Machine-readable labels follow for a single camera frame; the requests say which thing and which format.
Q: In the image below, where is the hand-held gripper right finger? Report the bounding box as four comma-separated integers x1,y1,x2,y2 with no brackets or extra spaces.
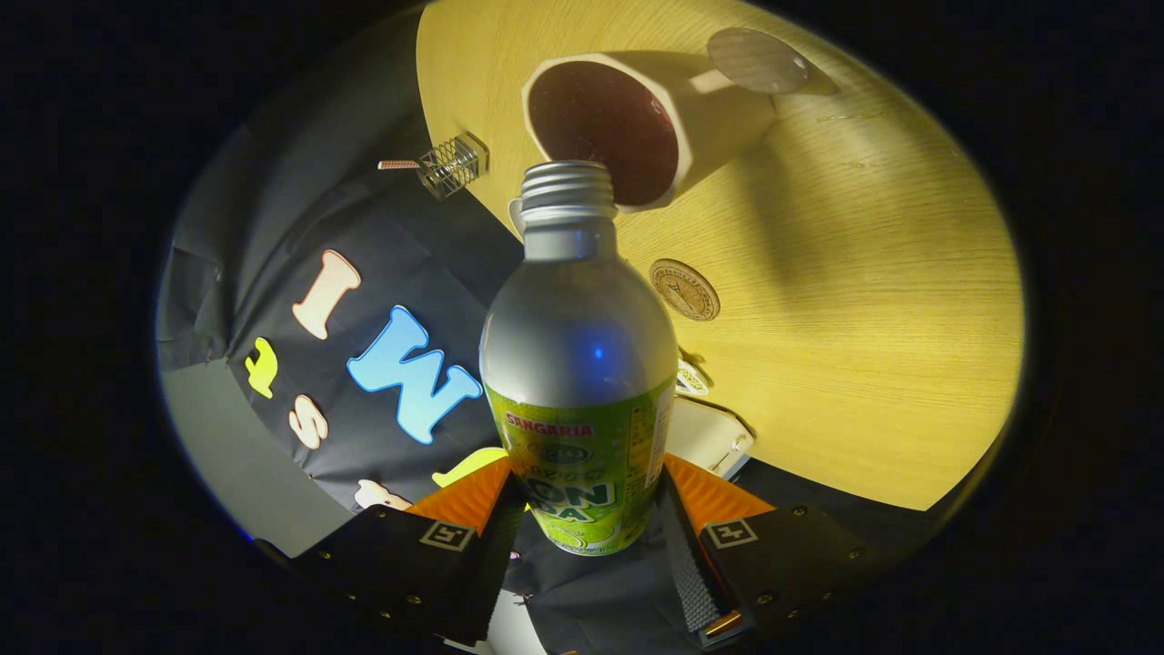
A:
657,453,874,649

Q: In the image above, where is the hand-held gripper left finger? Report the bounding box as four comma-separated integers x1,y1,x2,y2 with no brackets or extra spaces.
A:
255,457,527,649

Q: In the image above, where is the silver bottle with green label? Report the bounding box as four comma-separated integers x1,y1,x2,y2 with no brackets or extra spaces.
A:
478,161,679,556

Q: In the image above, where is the round brown coaster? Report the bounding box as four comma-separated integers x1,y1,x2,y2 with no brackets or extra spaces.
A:
648,258,721,322

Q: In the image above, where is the cream cup with wooden handle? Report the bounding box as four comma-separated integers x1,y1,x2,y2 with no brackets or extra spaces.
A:
521,27,810,215

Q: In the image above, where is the white toaster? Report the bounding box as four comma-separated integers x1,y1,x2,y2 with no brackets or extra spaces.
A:
668,396,756,480

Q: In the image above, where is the wooden table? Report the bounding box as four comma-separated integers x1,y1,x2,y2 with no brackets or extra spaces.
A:
416,0,1027,512

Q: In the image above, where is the black backdrop cloth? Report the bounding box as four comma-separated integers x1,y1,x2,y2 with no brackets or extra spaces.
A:
156,123,919,655

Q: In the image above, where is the metal wire basket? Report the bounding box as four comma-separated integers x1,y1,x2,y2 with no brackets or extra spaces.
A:
418,132,490,201

